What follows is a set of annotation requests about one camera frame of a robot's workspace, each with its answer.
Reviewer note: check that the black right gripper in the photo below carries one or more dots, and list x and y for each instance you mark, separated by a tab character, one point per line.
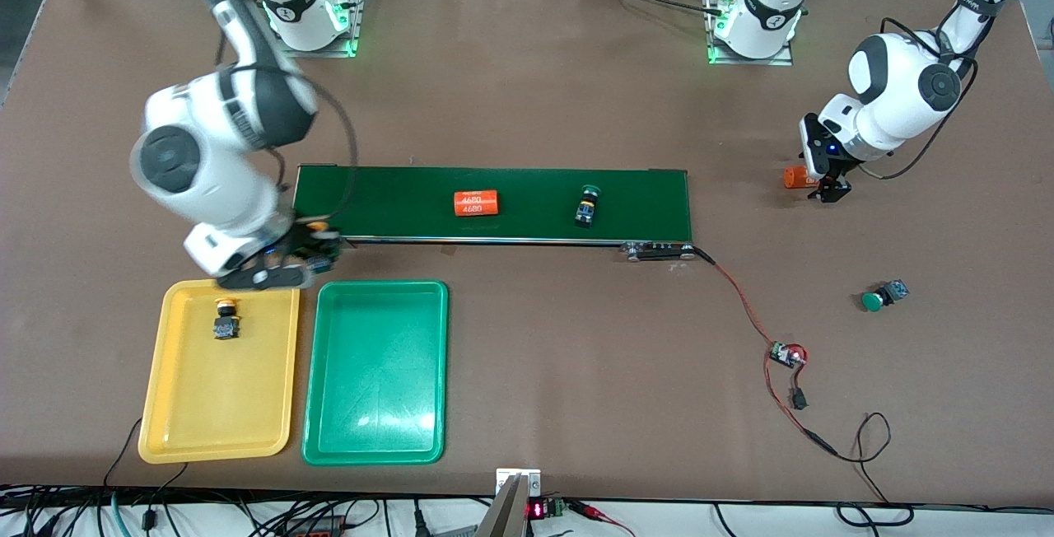
301	249

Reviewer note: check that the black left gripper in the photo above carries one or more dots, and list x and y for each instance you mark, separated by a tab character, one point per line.
832	186

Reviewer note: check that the yellow push button switch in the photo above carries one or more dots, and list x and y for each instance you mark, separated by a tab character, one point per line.
319	229
226	326

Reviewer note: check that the orange cylindrical battery cell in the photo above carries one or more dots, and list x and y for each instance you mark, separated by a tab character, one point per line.
795	178
478	203

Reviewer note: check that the green push button switch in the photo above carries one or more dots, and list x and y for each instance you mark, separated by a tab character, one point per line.
586	212
873	301

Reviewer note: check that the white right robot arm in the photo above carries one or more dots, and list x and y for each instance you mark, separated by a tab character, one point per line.
206	166

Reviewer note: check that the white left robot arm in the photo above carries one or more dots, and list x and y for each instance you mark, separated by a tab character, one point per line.
906	84

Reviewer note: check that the green conveyor belt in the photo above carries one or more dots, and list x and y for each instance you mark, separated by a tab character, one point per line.
395	203

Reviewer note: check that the green plastic tray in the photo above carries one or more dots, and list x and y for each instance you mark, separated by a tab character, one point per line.
375	372

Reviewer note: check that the yellow plastic tray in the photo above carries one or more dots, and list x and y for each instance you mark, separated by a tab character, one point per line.
218	389

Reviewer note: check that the small controller circuit board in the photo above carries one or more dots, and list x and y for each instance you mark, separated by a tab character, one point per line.
784	354

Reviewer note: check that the red black power strip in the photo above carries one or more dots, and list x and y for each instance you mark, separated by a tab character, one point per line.
313	527

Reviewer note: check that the red digit display module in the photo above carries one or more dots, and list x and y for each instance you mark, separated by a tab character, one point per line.
537	510

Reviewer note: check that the red clip lead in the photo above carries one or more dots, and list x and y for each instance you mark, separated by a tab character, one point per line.
597	512

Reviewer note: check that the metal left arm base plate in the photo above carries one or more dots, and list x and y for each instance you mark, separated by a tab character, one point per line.
782	61

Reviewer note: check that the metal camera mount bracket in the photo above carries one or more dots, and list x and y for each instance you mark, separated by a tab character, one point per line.
502	516

